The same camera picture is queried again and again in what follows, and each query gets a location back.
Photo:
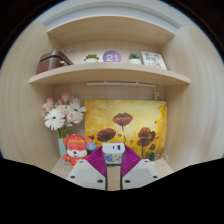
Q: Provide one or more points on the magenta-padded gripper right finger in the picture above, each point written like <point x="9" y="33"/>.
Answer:
<point x="140" y="173"/>

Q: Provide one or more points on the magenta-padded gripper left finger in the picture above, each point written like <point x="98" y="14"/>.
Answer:
<point x="86" y="173"/>

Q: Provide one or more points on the white charger block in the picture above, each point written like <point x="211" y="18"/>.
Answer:
<point x="113" y="148"/>

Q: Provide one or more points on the red plush toy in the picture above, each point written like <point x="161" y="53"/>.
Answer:
<point x="75" y="150"/>

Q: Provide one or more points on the pale blue vase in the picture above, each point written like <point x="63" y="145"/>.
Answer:
<point x="61" y="146"/>

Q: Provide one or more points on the yellow poppy painting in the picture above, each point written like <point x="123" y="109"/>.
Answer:
<point x="133" y="113"/>

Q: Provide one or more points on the pink and white flower bouquet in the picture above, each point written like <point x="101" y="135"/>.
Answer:
<point x="63" y="113"/>

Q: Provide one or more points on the white light bar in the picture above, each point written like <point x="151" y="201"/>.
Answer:
<point x="120" y="84"/>

